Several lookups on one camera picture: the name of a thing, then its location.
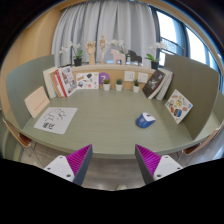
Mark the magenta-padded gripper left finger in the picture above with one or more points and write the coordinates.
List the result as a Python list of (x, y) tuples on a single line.
[(58, 166)]

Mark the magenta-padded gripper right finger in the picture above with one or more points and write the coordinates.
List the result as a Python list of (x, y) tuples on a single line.
[(166, 166)]

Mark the blue and white computer mouse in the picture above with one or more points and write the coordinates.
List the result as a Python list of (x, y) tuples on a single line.
[(145, 120)]

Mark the white mouse pad with drawing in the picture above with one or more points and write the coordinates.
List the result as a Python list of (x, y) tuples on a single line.
[(55, 120)]

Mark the orange-edged chair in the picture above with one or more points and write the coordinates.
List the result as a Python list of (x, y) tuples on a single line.
[(200, 146), (21, 138)]

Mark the colourful sticker sheet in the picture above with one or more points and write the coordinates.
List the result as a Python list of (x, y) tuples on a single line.
[(178, 106)]

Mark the beige booklet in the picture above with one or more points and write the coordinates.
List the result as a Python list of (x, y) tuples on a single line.
[(36, 101)]

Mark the thick white book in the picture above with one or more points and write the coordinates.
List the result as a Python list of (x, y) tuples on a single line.
[(166, 85)]

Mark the brown book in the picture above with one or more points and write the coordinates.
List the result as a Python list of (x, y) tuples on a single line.
[(56, 85)]

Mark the small plant in white pot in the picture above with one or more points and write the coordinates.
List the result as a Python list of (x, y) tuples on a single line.
[(119, 86), (106, 86), (136, 88)]

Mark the black hardcover book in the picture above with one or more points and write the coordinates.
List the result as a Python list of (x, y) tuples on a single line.
[(153, 83)]

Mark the green desk divider panel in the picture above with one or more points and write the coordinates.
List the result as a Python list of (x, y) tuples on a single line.
[(23, 80), (196, 83)]

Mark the white card with stickers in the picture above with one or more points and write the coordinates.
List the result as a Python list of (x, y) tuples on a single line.
[(87, 80)]

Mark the round purple number sign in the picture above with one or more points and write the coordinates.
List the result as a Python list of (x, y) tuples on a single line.
[(104, 76)]

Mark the large white orchid black pot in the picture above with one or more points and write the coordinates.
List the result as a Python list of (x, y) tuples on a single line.
[(154, 64)]

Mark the white orchid in black pot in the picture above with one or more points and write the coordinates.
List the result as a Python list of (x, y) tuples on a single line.
[(78, 61)]

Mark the beige wooden desk shelf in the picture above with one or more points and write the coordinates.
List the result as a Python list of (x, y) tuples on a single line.
[(115, 68)]

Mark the black horse figurine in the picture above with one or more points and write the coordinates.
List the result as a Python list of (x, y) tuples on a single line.
[(135, 57)]

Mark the pink horse figurine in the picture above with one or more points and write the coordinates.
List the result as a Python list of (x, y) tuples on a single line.
[(118, 57)]

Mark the wooden hand model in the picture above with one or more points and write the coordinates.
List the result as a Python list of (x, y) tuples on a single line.
[(91, 50)]

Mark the dark-framed window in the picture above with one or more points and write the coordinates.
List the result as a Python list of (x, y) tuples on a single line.
[(193, 46)]

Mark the white orchid behind horses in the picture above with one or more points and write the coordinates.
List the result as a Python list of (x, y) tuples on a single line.
[(117, 42)]

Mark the grey curtain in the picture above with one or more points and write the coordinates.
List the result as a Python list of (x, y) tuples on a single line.
[(100, 23)]

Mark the white wall socket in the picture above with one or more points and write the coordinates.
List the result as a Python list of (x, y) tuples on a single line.
[(129, 76), (142, 77)]

